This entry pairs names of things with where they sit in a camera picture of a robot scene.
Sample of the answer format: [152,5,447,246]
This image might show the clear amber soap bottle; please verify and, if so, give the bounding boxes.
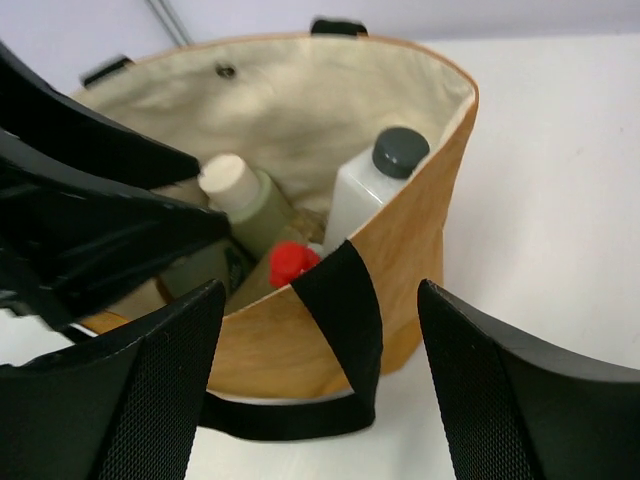
[290,208,326,244]

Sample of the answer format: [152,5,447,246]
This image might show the clear square bottle grey cap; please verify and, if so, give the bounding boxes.
[323,126,430,254]

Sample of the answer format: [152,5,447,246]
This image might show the tan canvas bag black straps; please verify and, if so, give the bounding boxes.
[67,18,480,444]

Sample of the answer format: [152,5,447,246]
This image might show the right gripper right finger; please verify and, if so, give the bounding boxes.
[418,280,639,479]

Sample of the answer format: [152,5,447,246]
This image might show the olive bottle white cap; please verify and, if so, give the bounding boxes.
[197,154,295,258]

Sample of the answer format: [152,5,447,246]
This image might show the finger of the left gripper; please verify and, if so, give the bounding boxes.
[1,46,200,190]
[1,133,230,330]

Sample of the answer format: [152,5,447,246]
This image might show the yellow dish soap red cap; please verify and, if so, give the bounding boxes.
[226,241,321,313]

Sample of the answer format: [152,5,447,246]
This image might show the grey pump bottle beige cap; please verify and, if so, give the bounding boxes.
[160,239,254,298]

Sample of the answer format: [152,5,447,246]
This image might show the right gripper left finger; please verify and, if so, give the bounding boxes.
[1,281,225,479]

